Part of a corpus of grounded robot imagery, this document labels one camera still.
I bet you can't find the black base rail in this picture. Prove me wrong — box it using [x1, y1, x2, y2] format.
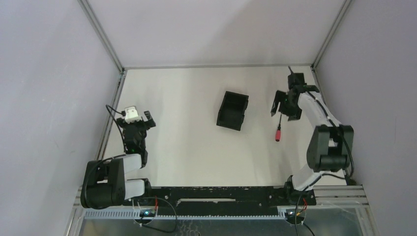
[138, 186, 317, 217]

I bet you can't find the grey slotted cable duct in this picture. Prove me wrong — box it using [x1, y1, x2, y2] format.
[83, 208, 284, 219]

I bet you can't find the black plastic bin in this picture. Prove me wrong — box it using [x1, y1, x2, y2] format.
[216, 91, 249, 131]

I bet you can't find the red handled screwdriver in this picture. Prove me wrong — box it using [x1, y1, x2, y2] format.
[275, 114, 282, 142]

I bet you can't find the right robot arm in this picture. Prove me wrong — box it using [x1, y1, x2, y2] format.
[270, 85, 355, 205]

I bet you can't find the left black cable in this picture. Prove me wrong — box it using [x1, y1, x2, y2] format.
[105, 104, 128, 154]

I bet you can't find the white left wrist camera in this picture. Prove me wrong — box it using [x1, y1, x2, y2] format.
[124, 106, 142, 123]

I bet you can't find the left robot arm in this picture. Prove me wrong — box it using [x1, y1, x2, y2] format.
[80, 107, 156, 209]

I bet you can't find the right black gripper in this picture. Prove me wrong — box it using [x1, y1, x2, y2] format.
[271, 89, 303, 121]

